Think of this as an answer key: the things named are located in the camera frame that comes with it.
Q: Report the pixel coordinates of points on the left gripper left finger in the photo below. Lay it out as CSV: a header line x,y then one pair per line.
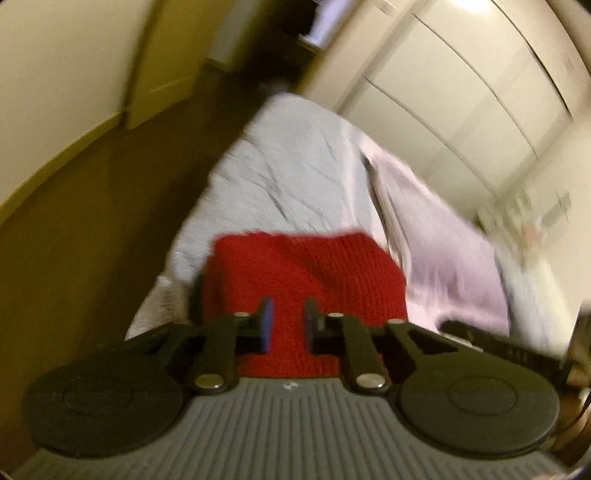
x,y
222,340

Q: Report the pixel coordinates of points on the pink and grey quilt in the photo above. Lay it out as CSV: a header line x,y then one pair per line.
x,y
298,168

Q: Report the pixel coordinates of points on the white dresser with items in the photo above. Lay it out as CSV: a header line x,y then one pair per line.
x,y
525,222

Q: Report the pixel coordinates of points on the white wardrobe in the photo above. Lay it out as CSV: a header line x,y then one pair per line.
x,y
470,94

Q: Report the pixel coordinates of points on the lilac pillow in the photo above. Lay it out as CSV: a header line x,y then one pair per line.
x,y
450,268

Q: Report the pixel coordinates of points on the red patterned knit sweater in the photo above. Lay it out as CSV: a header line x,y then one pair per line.
x,y
348,274

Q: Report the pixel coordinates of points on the wooden door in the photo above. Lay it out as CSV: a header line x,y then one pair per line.
x,y
172,50

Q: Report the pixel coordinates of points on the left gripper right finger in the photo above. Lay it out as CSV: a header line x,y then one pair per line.
x,y
357,346

